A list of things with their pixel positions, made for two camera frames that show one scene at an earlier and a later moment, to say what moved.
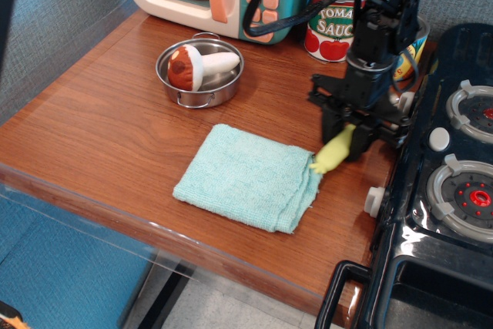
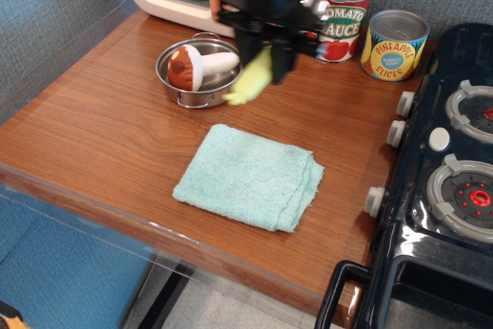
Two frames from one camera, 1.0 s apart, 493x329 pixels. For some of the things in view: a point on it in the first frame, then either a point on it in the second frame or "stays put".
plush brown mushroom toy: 186,67 stays put
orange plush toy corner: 11,317 stays put
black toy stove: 430,263 stays put
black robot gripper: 364,92 -> 273,5
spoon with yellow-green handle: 333,152 -> 253,77
